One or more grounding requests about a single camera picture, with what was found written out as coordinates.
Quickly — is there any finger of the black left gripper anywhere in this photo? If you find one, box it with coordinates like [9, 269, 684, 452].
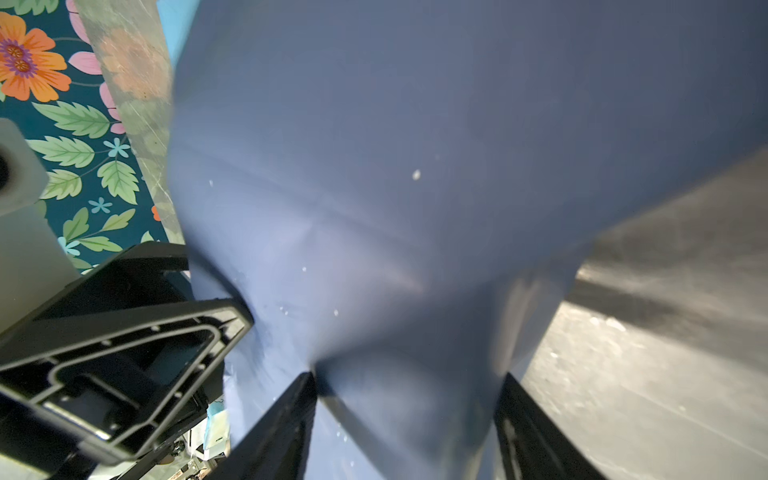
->
[1, 299, 253, 464]

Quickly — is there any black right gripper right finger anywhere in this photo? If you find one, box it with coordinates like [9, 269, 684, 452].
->
[494, 374, 605, 480]

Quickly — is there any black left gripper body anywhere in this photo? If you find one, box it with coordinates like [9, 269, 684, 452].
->
[1, 242, 193, 354]

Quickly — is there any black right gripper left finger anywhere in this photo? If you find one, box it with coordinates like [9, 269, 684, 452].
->
[209, 372, 317, 480]

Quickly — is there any aluminium floor edge rail left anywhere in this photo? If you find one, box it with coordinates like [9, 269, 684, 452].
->
[75, 0, 184, 243]

